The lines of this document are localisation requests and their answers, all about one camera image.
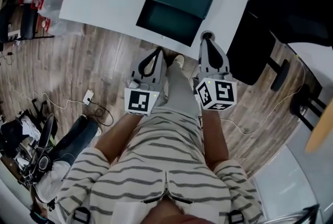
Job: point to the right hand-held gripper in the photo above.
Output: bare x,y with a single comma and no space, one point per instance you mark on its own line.
221,92

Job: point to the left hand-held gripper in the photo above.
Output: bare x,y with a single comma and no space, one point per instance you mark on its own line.
138,100

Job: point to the person's left forearm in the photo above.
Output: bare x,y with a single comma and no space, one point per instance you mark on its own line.
117,137

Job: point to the person's right forearm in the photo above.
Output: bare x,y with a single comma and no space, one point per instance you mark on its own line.
214,139

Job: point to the round grey table grommet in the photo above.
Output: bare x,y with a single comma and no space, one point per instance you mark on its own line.
203,34

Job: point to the white shoe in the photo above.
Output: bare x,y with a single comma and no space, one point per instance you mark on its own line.
179,60

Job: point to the grey trousers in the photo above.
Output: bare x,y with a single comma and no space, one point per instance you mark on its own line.
179,92

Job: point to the white power socket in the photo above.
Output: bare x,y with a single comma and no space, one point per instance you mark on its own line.
88,96

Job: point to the black office chair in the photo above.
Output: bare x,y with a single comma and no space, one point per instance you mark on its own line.
283,9

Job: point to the cream striped shirt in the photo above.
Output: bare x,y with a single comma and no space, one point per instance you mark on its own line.
161,160

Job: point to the black star chair base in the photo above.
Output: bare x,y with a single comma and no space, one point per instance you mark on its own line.
39,105

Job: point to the group of clear water jugs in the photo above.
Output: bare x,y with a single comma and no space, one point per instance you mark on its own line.
52,1

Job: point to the round light wood table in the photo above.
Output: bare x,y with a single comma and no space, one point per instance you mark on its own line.
322,129

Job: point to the black folding chair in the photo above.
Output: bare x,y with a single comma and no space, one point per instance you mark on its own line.
27,22

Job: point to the pile of clothes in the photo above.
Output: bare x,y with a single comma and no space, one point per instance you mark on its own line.
13,134

